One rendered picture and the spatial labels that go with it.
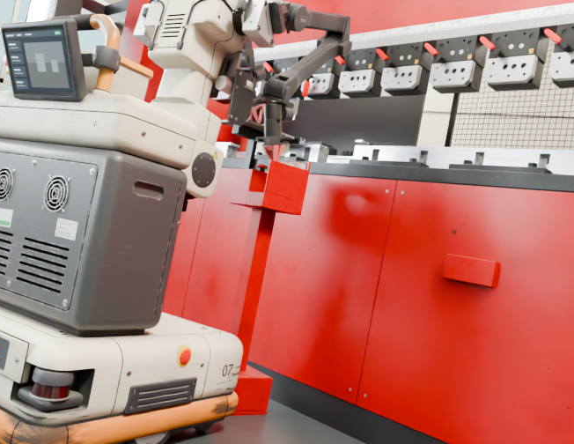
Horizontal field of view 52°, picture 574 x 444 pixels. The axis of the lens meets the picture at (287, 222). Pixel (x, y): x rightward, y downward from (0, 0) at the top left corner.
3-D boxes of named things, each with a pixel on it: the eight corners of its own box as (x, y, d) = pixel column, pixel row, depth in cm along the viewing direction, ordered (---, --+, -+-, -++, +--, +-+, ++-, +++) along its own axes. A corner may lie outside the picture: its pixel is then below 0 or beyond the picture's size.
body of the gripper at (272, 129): (291, 143, 190) (291, 119, 190) (266, 142, 184) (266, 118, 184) (280, 143, 196) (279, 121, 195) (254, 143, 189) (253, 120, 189)
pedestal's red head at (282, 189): (228, 203, 200) (239, 151, 200) (266, 211, 209) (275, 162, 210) (261, 206, 184) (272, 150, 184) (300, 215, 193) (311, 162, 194)
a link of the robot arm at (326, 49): (326, 31, 213) (352, 36, 208) (326, 46, 216) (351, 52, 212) (259, 80, 186) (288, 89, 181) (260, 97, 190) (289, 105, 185)
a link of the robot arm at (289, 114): (265, 79, 187) (288, 85, 184) (282, 84, 197) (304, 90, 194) (255, 116, 190) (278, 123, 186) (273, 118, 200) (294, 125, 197)
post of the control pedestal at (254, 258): (221, 366, 195) (252, 206, 197) (236, 366, 199) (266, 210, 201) (230, 371, 190) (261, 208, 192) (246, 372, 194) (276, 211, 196)
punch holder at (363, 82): (337, 91, 227) (344, 49, 227) (350, 98, 233) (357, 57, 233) (368, 89, 216) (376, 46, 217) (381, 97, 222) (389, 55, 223)
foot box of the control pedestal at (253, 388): (171, 395, 193) (178, 358, 193) (234, 395, 208) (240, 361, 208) (200, 417, 177) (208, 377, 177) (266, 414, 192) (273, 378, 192)
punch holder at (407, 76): (379, 89, 213) (387, 45, 213) (392, 96, 219) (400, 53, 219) (415, 86, 202) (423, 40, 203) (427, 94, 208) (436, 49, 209)
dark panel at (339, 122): (241, 175, 342) (255, 102, 343) (244, 176, 343) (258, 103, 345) (406, 189, 263) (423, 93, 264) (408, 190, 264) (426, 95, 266)
